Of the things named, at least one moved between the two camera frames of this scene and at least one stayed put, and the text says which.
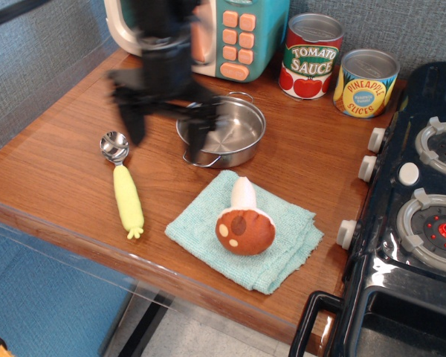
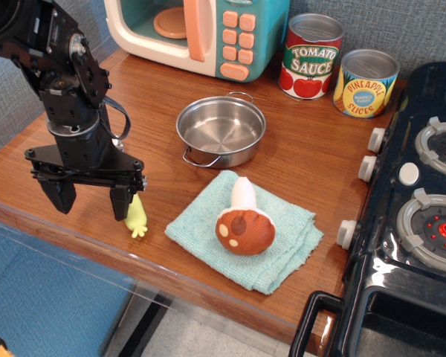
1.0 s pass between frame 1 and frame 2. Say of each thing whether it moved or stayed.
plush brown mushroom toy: stayed
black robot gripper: moved
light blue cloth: stayed
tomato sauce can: stayed
